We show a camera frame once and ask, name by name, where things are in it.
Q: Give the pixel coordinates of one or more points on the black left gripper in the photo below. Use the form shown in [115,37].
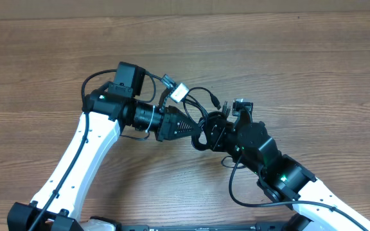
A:
[171,117]

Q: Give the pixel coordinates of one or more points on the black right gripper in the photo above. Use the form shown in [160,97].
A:
[218,138]

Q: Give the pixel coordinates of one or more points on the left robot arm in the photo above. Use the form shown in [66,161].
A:
[106,111]

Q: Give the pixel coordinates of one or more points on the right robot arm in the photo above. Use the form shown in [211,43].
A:
[283,180]

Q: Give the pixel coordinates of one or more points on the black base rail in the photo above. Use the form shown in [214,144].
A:
[204,227]

